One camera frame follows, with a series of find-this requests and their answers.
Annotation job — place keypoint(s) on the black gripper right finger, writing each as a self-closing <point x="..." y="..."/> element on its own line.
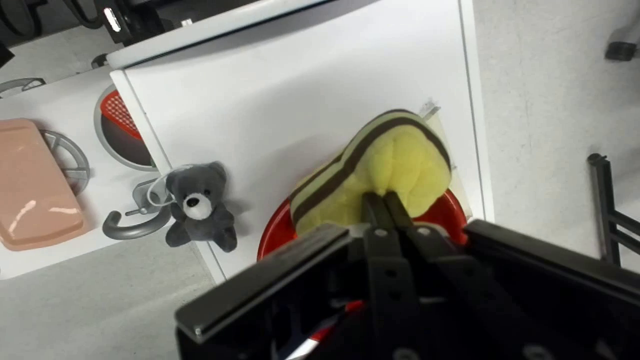
<point x="533" y="286"/>

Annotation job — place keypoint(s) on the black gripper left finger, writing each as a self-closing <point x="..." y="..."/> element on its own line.
<point x="266" y="286"/>

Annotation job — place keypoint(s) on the yellow quilted plushy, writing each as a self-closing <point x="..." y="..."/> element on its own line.
<point x="401" y="160"/>

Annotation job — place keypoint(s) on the red bowl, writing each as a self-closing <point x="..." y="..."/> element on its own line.
<point x="277" y="237"/>

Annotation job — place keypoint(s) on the grey teddy bear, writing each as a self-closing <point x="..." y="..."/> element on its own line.
<point x="201" y="212"/>

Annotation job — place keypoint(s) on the white cabinet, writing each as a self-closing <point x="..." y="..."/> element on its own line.
<point x="266" y="100"/>

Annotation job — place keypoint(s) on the grey toy burner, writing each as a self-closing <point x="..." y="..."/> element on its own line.
<point x="72" y="152"/>

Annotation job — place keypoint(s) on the pink cutting board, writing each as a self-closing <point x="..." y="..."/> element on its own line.
<point x="32" y="193"/>

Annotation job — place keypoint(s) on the black breadboard table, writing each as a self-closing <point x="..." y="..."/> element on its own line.
<point x="201" y="11"/>

